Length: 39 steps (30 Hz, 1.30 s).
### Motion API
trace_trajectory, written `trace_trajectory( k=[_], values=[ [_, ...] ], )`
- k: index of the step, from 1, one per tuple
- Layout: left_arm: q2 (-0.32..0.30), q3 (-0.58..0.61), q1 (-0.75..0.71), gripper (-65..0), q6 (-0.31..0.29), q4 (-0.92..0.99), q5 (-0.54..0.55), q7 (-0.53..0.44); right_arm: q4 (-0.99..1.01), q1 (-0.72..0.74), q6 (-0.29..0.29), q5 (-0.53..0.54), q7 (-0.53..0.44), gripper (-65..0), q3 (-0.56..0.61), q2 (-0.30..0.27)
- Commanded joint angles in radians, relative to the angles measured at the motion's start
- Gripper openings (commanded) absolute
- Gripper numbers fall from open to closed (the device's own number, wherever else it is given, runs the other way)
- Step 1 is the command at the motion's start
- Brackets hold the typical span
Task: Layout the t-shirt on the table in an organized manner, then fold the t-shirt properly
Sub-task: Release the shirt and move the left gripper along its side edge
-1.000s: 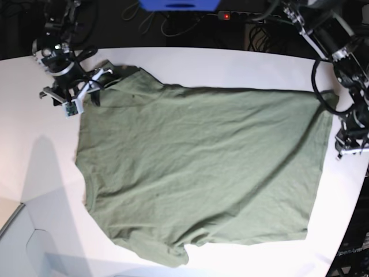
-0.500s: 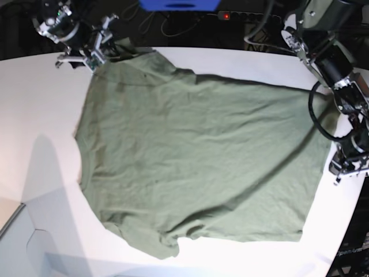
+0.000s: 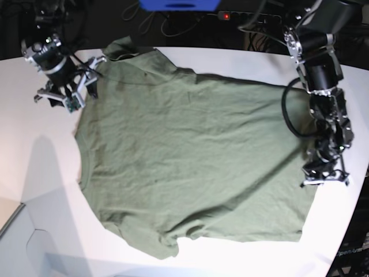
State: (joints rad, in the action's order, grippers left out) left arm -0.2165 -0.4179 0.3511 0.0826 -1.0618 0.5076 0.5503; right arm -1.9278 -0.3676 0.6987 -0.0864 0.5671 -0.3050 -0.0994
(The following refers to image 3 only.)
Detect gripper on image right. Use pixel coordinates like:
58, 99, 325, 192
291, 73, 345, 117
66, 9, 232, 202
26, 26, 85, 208
300, 157, 349, 187

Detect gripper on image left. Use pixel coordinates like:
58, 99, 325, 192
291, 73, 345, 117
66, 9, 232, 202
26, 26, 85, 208
33, 56, 107, 107

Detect green t-shirt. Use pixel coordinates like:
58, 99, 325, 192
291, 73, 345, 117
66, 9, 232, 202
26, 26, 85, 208
76, 37, 316, 259

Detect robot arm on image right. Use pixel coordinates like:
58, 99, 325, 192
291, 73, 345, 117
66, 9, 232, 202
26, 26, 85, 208
281, 1, 368, 187

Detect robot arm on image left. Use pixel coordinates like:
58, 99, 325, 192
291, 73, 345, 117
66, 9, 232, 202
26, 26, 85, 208
21, 1, 106, 113

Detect blue box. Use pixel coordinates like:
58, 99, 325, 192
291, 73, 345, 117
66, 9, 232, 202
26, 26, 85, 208
139, 0, 220, 12

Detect black power strip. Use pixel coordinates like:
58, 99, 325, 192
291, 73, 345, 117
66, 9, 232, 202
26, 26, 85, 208
217, 10, 282, 24

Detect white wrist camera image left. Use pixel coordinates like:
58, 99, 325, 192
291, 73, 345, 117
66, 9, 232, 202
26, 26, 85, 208
63, 93, 85, 113

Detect grey looped cable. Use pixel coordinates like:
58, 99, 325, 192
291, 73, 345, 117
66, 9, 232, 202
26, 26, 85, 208
139, 11, 202, 38

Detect black coiled cables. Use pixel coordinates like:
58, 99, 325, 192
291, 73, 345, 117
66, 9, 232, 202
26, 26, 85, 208
248, 25, 273, 52

